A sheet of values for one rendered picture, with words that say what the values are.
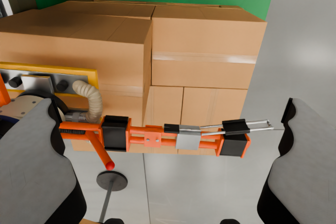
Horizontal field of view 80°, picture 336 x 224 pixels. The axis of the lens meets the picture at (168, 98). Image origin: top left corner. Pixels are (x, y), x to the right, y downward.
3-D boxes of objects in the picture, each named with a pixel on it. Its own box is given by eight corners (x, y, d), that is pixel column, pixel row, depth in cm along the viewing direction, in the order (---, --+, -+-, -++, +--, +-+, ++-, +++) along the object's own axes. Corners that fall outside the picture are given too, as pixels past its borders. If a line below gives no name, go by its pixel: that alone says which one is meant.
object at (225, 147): (213, 144, 66) (216, 156, 62) (218, 127, 62) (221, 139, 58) (238, 146, 67) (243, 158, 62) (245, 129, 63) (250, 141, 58)
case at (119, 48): (50, 79, 122) (4, 122, 89) (32, 8, 101) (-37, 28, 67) (149, 87, 125) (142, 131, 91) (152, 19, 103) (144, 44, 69)
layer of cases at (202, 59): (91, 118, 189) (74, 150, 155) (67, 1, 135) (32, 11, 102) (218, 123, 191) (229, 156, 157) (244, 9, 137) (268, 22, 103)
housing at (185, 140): (174, 139, 65) (175, 149, 62) (177, 123, 62) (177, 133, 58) (196, 140, 66) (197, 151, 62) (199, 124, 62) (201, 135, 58)
